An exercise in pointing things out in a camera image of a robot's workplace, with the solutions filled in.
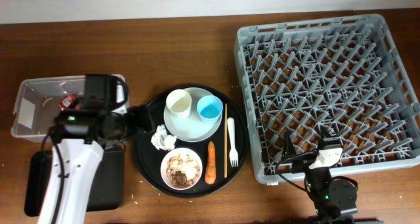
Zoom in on grey dishwasher rack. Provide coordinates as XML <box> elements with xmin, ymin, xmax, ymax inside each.
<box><xmin>234</xmin><ymin>14</ymin><xmax>419</xmax><ymax>185</ymax></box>

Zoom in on light blue cup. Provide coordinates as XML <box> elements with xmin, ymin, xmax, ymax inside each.
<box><xmin>197</xmin><ymin>95</ymin><xmax>223</xmax><ymax>124</ymax></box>

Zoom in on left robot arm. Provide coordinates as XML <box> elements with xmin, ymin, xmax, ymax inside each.
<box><xmin>38</xmin><ymin>105</ymin><xmax>155</xmax><ymax>223</ymax></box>

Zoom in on red snack wrapper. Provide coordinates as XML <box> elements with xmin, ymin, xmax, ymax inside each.
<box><xmin>59</xmin><ymin>94</ymin><xmax>79</xmax><ymax>110</ymax></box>

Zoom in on grey round plate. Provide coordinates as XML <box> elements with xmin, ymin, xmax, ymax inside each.
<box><xmin>163</xmin><ymin>87</ymin><xmax>222</xmax><ymax>143</ymax></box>

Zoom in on round black serving tray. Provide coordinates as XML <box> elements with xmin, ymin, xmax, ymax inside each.
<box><xmin>131</xmin><ymin>84</ymin><xmax>249</xmax><ymax>198</ymax></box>

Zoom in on white tissue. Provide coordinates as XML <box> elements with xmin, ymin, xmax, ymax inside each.
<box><xmin>151</xmin><ymin>124</ymin><xmax>177</xmax><ymax>151</ymax></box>

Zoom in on white plastic fork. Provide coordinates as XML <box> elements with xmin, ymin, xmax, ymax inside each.
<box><xmin>227</xmin><ymin>118</ymin><xmax>239</xmax><ymax>168</ymax></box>

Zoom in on cream paper cup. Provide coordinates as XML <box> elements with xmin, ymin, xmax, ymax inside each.
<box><xmin>166</xmin><ymin>89</ymin><xmax>192</xmax><ymax>119</ymax></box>

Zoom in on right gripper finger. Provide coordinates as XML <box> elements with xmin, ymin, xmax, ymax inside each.
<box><xmin>320</xmin><ymin>125</ymin><xmax>334</xmax><ymax>139</ymax></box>
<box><xmin>282</xmin><ymin>131</ymin><xmax>297</xmax><ymax>163</ymax></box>

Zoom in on wooden chopstick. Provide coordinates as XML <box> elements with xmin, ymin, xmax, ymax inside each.
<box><xmin>224</xmin><ymin>103</ymin><xmax>228</xmax><ymax>178</ymax></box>

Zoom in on black rectangular tray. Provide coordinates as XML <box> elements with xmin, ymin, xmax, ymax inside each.
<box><xmin>24</xmin><ymin>146</ymin><xmax>125</xmax><ymax>217</ymax></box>

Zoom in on orange carrot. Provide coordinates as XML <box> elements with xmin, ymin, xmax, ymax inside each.
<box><xmin>205</xmin><ymin>141</ymin><xmax>217</xmax><ymax>185</ymax></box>

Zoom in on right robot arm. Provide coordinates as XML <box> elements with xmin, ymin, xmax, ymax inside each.
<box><xmin>280</xmin><ymin>128</ymin><xmax>358</xmax><ymax>223</ymax></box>

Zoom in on pink bowl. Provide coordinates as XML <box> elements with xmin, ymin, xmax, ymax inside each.
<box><xmin>160</xmin><ymin>148</ymin><xmax>203</xmax><ymax>190</ymax></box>

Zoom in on clear plastic bin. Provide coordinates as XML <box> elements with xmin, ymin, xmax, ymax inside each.
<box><xmin>10</xmin><ymin>74</ymin><xmax>130</xmax><ymax>143</ymax></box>

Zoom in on food scraps with rice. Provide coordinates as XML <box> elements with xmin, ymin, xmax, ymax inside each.
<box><xmin>166</xmin><ymin>154</ymin><xmax>201</xmax><ymax>188</ymax></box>

